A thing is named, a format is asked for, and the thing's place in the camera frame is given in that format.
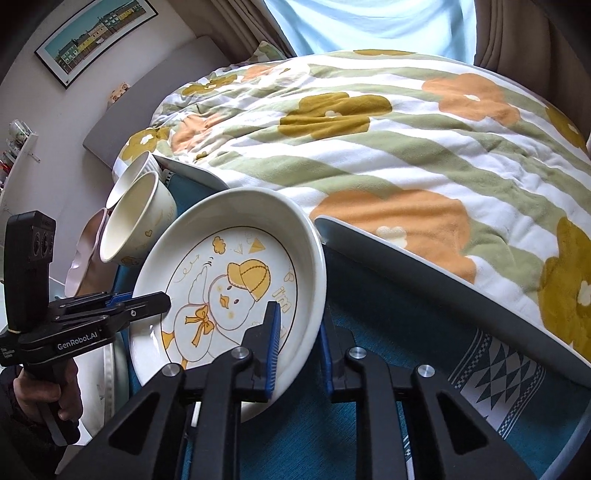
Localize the duck pattern white plate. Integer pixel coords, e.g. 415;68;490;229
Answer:
129;187;327;402

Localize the cream bowl with hearts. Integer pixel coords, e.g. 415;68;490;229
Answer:
99;172;177;267

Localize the left hand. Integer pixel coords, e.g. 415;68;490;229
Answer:
13;359;83;422

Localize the pink plate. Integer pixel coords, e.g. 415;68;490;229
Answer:
64;208;115;297

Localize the white ribbed bowl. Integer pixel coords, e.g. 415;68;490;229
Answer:
105;152;165;210

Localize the floral striped duvet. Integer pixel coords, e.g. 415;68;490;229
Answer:
113;43;590;356

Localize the teal patterned towel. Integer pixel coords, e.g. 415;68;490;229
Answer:
112;172;591;480

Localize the grey headboard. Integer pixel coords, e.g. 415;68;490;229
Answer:
83;36;230;168

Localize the framed town picture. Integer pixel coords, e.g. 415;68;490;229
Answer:
35;0;158;88

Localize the light blue window sheet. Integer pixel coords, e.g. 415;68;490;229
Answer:
266;0;477;64

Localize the brown curtain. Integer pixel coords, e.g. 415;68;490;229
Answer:
171;1;580;98

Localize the white wall shelf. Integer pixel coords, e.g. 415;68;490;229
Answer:
1;132;41;236

